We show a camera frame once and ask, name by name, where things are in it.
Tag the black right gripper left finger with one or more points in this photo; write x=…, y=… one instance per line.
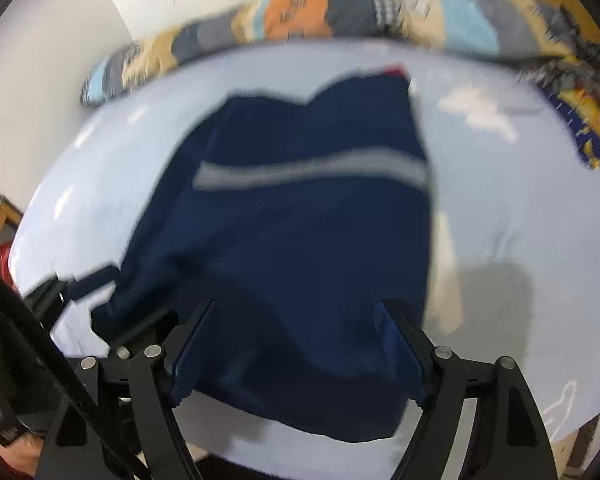
x=116, y=418

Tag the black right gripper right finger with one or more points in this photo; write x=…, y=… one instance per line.
x=508, y=439

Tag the navy blue jacket red collar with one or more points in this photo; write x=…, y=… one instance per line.
x=298, y=220

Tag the light blue cloud bed sheet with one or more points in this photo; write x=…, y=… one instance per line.
x=516, y=214

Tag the red object beside bed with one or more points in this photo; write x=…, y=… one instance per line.
x=4, y=265

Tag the patchwork colourful quilt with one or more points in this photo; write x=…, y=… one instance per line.
x=510, y=30

